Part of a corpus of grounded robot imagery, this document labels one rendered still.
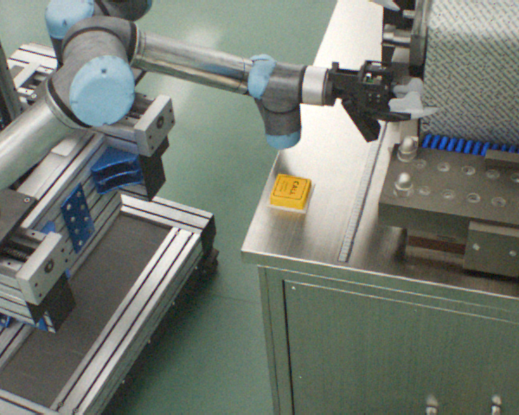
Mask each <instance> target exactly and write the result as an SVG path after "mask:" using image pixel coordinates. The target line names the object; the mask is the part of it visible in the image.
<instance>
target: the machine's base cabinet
mask: <svg viewBox="0 0 519 415"><path fill-rule="evenodd" d="M257 268H258V276H259V291H260V299H261V307H262V315H263V323H264V330H265V338H266V352H267V360H268V368H269V376H270V384H271V392H272V407H273V414H274V415H424V414H425V409H426V408H427V407H432V408H435V409H437V410H438V412H439V414H438V415H490V408H491V407H492V406H498V407H500V408H501V409H502V411H501V415H519V312H517V311H512V310H503V309H499V308H493V307H489V306H483V305H479V304H474V303H465V302H459V301H455V300H450V299H445V298H440V297H431V296H427V295H421V294H417V293H412V292H406V291H402V290H393V289H388V288H383V287H378V286H373V285H368V284H359V283H354V282H350V281H344V280H340V279H334V278H326V277H321V276H316V275H311V274H306V273H301V272H296V271H287V270H282V269H278V268H272V267H268V266H263V265H257Z"/></svg>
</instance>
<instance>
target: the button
mask: <svg viewBox="0 0 519 415"><path fill-rule="evenodd" d="M310 190H311V179H310V178H303V177H298V176H288V175H282V174H278V177H277V179H276V182H275V183H274V186H273V189H272V192H271V194H270V197H269V198H270V205H273V206H279V207H284V208H295V209H300V210H304V206H305V203H306V201H307V198H308V195H309V193H310Z"/></svg>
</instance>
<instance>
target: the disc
mask: <svg viewBox="0 0 519 415"><path fill-rule="evenodd" d="M431 1H432V0H427V4H426V13H425V19H424V26H423V33H422V42H421V59H422V60H423V61H424V60H425V59H426V29H427V22H428V16H429V10H430V5H431Z"/></svg>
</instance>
